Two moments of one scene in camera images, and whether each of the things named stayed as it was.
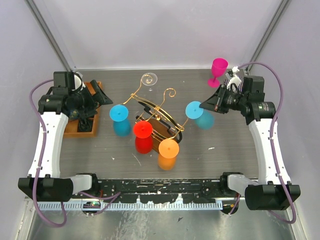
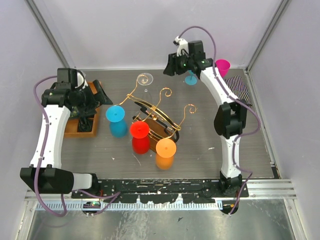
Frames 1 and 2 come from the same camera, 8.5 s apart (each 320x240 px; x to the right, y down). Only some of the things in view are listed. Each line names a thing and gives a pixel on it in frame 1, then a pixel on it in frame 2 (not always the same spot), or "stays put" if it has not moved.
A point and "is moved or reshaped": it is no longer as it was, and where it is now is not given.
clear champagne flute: (149, 79) is moved or reshaped
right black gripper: (211, 103) to (169, 69)
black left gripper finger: (100, 97) stays put
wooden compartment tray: (71, 130) stays put
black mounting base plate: (154, 190) stays put
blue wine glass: (204, 119) to (191, 79)
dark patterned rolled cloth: (85, 125) stays put
